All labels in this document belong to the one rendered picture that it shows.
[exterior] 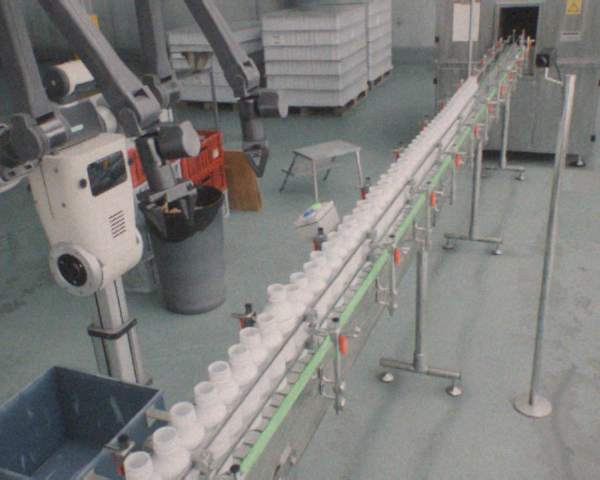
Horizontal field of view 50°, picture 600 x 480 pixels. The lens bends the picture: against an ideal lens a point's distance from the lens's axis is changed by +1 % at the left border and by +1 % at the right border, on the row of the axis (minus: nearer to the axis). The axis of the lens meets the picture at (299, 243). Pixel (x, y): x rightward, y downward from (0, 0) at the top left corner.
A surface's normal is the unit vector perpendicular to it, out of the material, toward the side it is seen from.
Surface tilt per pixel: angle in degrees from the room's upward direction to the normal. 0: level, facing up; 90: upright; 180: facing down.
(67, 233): 101
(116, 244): 90
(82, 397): 90
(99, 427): 90
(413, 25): 90
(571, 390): 0
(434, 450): 0
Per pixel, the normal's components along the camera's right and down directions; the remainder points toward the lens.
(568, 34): -0.39, 0.40
